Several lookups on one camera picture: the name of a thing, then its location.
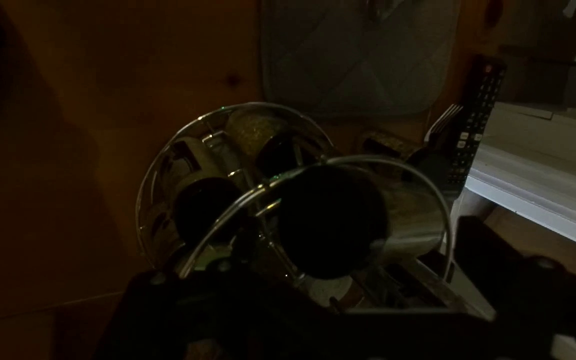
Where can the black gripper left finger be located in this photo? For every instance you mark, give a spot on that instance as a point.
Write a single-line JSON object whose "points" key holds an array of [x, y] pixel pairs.
{"points": [[241, 307]]}

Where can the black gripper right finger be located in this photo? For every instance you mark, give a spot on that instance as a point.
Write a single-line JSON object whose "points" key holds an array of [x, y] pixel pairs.
{"points": [[534, 299]]}

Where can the spice bottle with black cap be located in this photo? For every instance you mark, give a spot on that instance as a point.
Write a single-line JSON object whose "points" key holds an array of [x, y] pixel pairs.
{"points": [[338, 218]]}

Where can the round chrome spice rack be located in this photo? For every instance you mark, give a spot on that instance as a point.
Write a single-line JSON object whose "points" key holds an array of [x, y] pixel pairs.
{"points": [[225, 171]]}

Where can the white shelf unit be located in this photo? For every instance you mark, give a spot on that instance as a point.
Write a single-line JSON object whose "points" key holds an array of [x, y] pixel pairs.
{"points": [[528, 154]]}

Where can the black remote control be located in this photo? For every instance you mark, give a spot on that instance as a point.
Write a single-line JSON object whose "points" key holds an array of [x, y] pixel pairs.
{"points": [[480, 93]]}

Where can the grey quilted pot holder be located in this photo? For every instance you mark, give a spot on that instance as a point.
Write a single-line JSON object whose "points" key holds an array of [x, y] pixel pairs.
{"points": [[357, 59]]}

